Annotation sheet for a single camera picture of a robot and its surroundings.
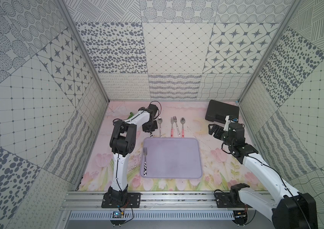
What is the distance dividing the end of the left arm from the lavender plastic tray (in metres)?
0.10

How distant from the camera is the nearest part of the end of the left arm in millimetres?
796

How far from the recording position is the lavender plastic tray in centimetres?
84
